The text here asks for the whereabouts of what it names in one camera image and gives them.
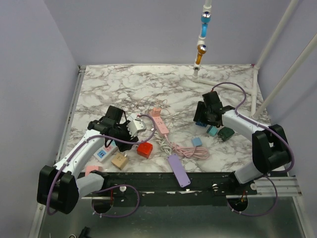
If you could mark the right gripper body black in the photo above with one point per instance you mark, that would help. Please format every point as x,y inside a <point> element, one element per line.
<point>205,116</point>

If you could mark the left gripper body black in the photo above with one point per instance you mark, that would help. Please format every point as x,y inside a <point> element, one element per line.
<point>122,133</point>

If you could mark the blue cube socket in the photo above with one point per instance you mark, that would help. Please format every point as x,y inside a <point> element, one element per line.
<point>200,124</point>

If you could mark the teal plug adapter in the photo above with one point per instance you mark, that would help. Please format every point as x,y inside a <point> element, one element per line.
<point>212,131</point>

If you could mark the dark green cube socket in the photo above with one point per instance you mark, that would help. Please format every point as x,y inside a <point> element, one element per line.
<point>225,133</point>

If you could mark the white power strip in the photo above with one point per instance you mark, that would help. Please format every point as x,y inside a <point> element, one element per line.
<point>105,152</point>

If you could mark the light blue plug adapter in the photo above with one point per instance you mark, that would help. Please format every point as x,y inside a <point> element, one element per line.
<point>196,142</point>

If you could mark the beige cube socket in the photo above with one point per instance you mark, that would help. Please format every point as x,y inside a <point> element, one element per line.
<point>119,161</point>

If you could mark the red cube socket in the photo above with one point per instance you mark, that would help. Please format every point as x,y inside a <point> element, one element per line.
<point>145,149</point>

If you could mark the pink power strip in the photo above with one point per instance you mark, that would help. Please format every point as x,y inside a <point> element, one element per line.
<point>160,126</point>

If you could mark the pink cube socket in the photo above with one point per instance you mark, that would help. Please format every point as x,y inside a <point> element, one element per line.
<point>92,168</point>

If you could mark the purple USB power strip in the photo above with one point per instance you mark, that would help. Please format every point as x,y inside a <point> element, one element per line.
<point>178,170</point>

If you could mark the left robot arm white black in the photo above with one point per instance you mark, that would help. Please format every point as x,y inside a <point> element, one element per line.
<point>60,186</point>

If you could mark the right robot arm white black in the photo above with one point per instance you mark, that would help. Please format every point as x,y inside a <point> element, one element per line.
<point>270,149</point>

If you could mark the salmon small plug adapter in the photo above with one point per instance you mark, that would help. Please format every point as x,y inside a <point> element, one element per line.
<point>155,112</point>

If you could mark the blue orange pipe stand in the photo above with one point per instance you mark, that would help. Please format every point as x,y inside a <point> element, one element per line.
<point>201,46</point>

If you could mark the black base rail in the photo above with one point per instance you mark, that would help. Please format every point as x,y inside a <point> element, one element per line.
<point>163,189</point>

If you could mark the white PVC pipe frame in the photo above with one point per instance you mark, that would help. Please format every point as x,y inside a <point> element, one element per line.
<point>287,78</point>

